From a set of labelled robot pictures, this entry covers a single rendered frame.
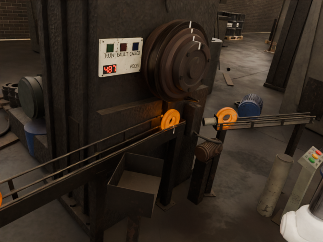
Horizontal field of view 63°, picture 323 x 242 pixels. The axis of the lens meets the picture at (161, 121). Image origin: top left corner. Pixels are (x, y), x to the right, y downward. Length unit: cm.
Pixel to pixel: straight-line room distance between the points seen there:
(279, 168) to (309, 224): 73
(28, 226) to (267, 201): 170
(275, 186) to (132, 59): 138
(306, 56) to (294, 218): 291
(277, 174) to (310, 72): 223
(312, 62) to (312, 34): 35
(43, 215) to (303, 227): 159
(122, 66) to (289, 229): 113
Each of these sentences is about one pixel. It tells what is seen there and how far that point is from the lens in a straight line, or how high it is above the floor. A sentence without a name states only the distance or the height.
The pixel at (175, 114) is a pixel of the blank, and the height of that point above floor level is 78.
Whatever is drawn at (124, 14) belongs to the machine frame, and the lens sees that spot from 139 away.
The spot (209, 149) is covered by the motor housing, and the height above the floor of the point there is 52.
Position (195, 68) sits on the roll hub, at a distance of 149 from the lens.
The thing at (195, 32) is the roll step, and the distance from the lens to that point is 154.
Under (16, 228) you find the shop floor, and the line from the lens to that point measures 205.
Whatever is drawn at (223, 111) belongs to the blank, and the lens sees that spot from 194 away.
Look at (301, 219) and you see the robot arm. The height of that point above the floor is 62.
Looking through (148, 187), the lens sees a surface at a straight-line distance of 134.
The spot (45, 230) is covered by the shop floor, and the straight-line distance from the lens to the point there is 200.
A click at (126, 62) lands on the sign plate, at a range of 142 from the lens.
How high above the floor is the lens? 147
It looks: 26 degrees down
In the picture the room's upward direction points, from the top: 8 degrees clockwise
